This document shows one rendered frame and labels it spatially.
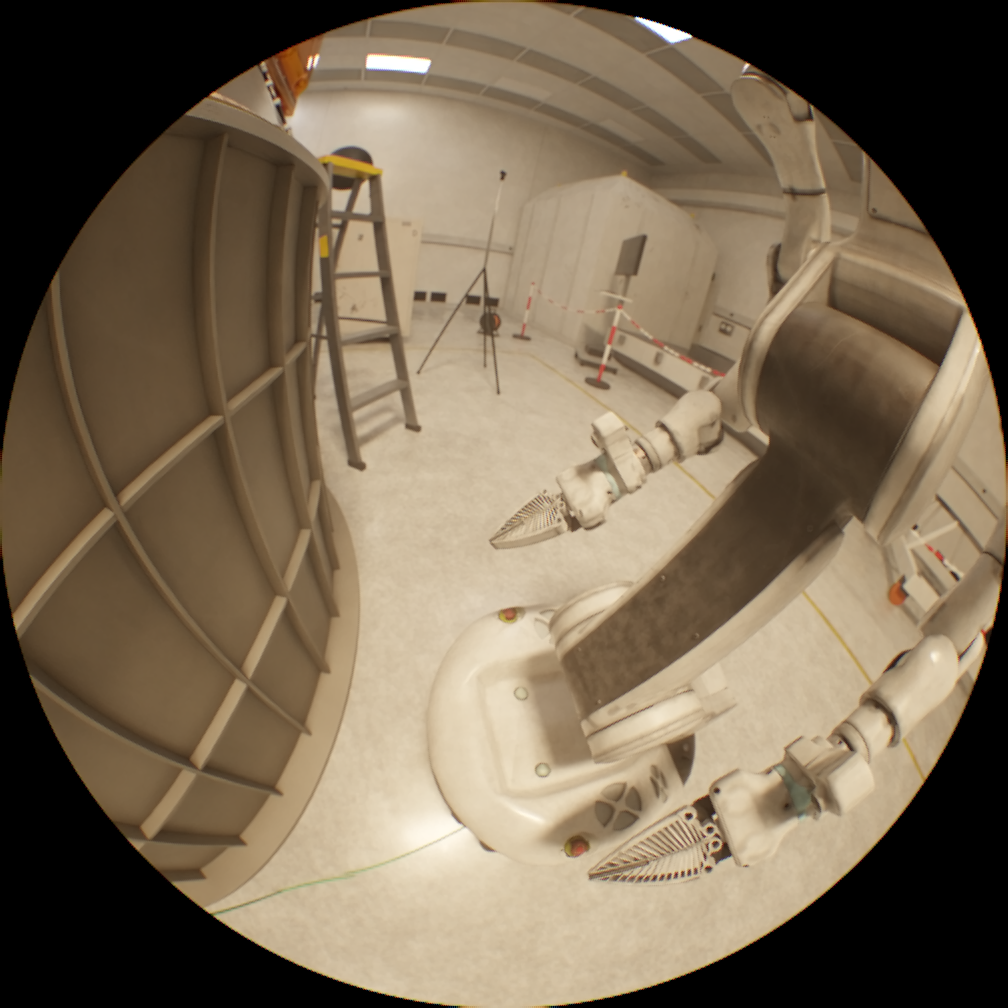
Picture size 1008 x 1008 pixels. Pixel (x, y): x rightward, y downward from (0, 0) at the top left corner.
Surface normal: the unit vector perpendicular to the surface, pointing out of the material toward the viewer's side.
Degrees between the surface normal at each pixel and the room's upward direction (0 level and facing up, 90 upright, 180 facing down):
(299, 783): 0
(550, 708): 0
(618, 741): 62
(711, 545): 70
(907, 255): 96
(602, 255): 90
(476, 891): 0
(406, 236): 90
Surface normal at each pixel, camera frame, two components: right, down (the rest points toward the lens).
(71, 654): 0.95, 0.29
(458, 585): 0.18, -0.77
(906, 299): -0.97, 0.07
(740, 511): -0.84, -0.26
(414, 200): 0.37, 0.63
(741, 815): -0.58, -0.53
